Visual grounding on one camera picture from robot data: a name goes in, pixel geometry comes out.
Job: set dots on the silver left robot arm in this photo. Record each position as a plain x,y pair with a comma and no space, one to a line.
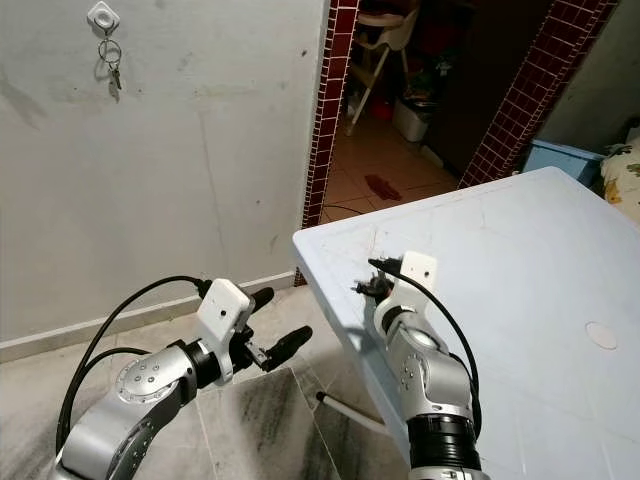
120,410

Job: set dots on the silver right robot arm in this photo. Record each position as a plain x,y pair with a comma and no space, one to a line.
430,390

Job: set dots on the white plastic table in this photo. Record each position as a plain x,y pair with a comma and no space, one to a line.
510,350

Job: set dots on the white bin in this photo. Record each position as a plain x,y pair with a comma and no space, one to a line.
412,118

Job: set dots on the white baseboard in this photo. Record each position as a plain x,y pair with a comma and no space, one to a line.
60,332

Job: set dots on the round table hole cap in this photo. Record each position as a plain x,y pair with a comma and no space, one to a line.
601,335

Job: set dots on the blue plastic box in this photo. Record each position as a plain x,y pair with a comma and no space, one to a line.
565,160

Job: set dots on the white high chair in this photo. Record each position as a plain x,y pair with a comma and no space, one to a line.
380,40

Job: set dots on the red tile pillar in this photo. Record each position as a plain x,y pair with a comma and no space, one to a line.
535,90

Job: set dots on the floral cloth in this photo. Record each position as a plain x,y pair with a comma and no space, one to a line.
622,175

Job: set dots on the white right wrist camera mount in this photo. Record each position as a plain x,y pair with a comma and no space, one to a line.
415,272

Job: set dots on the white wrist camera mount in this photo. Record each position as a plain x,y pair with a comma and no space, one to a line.
225,312
415,272

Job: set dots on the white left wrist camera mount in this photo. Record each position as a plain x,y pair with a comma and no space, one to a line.
225,312

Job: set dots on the red tile door frame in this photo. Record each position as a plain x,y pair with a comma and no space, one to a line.
326,130

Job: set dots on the white wall hook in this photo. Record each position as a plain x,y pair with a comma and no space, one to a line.
103,16

